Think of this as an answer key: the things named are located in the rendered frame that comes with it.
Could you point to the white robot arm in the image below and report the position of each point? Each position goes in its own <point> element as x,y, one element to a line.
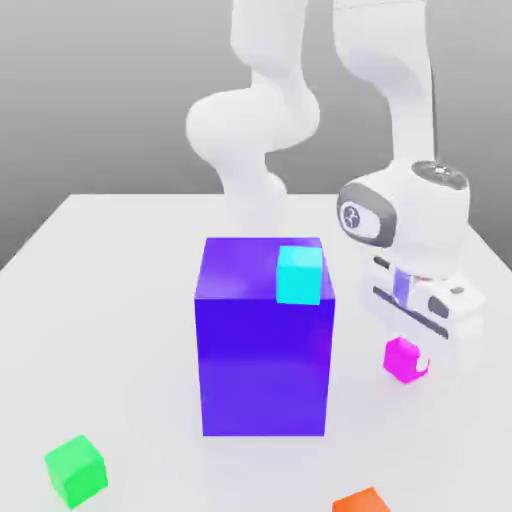
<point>256,124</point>

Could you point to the large purple box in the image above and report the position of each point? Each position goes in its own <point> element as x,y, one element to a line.
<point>262,360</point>

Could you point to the small magenta cube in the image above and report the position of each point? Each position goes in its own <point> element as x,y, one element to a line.
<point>400,360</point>

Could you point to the small green cube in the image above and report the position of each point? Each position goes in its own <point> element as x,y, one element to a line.
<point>76,472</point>

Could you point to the small orange cube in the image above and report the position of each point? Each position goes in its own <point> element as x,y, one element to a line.
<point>362,503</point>

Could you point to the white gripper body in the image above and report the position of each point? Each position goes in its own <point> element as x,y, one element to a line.
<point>460,340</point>

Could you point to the small cyan cube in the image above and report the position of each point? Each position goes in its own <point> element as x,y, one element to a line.
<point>298,280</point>

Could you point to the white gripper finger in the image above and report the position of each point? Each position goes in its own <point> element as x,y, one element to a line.
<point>424,366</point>

